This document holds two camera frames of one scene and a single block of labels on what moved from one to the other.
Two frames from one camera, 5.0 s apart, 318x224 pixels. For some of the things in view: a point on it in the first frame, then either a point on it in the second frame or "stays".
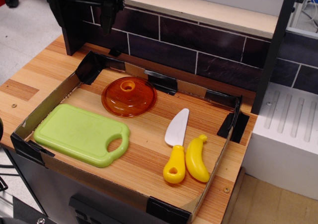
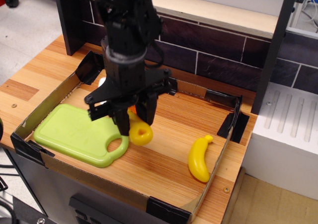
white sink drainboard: [282, 150] stays
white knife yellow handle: [174, 169] to [140, 133]
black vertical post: [289, 4] stays
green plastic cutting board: [81, 135] stays
